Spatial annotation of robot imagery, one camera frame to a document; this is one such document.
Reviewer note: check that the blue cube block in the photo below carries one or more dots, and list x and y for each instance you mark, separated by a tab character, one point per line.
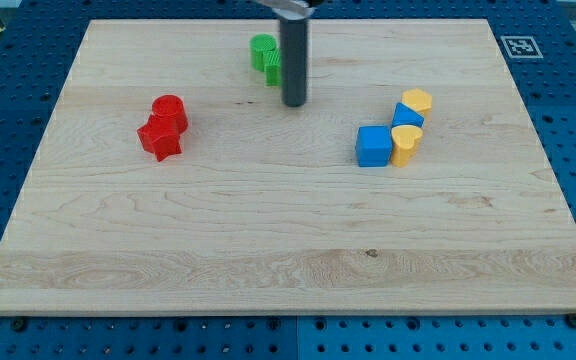
373	146

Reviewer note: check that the blue triangle block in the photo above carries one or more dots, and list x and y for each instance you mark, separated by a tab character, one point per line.
404	115

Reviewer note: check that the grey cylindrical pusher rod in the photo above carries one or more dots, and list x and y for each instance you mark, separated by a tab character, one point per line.
293	34

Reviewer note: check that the yellow heart block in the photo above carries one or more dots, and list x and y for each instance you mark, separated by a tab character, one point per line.
406	140

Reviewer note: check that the red cylinder block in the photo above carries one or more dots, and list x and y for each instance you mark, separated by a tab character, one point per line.
171	107

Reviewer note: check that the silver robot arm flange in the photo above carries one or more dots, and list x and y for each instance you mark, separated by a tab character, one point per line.
292	9

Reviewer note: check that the yellow pentagon block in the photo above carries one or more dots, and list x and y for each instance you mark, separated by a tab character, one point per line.
418	100

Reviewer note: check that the green ribbed block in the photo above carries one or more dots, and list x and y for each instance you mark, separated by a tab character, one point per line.
272	67

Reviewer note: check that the white fiducial marker tag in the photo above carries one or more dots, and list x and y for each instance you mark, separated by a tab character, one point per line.
521	47

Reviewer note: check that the green cylinder block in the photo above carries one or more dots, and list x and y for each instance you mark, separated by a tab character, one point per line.
259	44

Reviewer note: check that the light wooden board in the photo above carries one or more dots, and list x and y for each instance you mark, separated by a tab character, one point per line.
266	210

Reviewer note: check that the red star block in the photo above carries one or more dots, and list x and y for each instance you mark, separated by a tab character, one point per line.
160	136

